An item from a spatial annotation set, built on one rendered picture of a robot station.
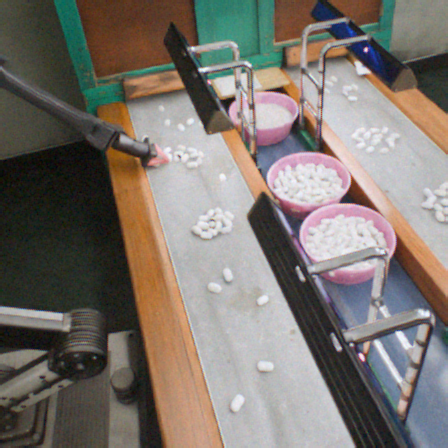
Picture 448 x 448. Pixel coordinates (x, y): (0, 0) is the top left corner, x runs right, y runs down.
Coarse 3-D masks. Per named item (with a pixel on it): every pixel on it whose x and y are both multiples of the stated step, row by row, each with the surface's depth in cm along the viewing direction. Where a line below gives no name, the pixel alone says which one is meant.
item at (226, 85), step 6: (222, 78) 220; (228, 78) 219; (234, 78) 219; (216, 84) 216; (222, 84) 216; (228, 84) 216; (234, 84) 215; (258, 84) 214; (222, 90) 212; (228, 90) 212; (234, 90) 212; (246, 90) 211
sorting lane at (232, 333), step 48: (192, 144) 192; (192, 192) 171; (240, 192) 170; (192, 240) 155; (240, 240) 154; (192, 288) 141; (240, 288) 140; (240, 336) 129; (288, 336) 128; (240, 384) 120; (288, 384) 119; (240, 432) 112; (288, 432) 111; (336, 432) 111
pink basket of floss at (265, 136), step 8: (256, 96) 212; (264, 96) 212; (272, 96) 211; (280, 96) 210; (232, 104) 206; (264, 104) 213; (280, 104) 211; (288, 104) 208; (232, 112) 205; (296, 112) 200; (232, 120) 197; (264, 128) 192; (272, 128) 192; (280, 128) 194; (288, 128) 198; (248, 136) 198; (264, 136) 196; (272, 136) 196; (280, 136) 199; (264, 144) 200
